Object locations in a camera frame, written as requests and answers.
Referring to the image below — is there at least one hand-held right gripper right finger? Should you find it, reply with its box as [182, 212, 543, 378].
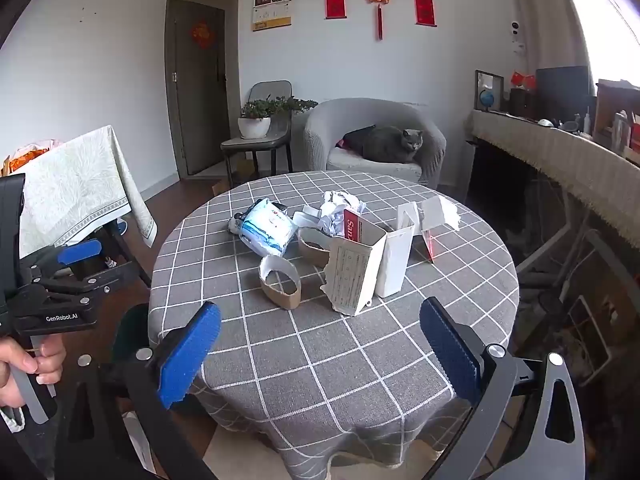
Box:
[419, 296, 587, 480]

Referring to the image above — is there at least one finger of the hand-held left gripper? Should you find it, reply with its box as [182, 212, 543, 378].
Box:
[37, 264, 136, 306]
[22, 239, 103, 279]

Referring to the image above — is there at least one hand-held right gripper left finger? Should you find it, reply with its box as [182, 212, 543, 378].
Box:
[50, 301, 222, 480]

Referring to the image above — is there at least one tall white paper box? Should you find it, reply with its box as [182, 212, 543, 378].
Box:
[375, 201, 421, 298]

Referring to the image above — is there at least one brown cardboard ring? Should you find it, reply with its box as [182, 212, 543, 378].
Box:
[297, 227, 334, 268]
[258, 255, 302, 310]

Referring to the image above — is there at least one torn white box red label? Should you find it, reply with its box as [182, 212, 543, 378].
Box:
[322, 208, 387, 317]

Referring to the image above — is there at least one blue white tissue packet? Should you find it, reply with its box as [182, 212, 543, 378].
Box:
[239, 199, 297, 257]

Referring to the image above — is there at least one white paper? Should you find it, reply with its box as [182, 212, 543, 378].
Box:
[317, 210, 347, 237]

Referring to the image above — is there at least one white plastic bag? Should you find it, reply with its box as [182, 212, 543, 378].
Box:
[322, 190, 366, 216]

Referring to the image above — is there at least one person's left hand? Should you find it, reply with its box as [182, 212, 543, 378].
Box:
[0, 335, 67, 408]

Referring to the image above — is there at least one white patterned table cloth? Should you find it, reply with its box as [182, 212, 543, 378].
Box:
[17, 125, 158, 261]

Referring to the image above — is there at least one grey door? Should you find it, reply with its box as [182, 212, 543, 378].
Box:
[167, 0, 238, 178]

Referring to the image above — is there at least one grey armchair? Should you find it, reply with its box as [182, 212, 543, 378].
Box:
[304, 98, 447, 188]

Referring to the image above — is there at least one grey dining chair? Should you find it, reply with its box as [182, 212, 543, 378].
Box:
[221, 80, 294, 186]

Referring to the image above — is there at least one grey cat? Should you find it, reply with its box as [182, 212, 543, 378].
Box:
[361, 126, 425, 164]

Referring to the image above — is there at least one potted plant white pot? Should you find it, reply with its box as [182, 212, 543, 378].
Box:
[237, 96, 318, 140]

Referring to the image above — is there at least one beige fringed desk cloth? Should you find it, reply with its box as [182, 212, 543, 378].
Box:
[465, 109, 640, 251]

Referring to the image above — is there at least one black bag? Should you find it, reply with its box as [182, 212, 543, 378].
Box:
[342, 125, 378, 153]

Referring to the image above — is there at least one black monitor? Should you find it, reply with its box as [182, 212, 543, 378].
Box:
[536, 65, 591, 126]

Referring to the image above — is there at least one wooden desk shelf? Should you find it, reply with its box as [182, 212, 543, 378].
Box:
[595, 79, 640, 153]

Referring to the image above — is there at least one window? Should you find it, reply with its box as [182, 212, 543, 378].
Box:
[555, 0, 640, 86]

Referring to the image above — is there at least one wall calendar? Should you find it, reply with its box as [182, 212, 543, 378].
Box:
[251, 0, 292, 32]

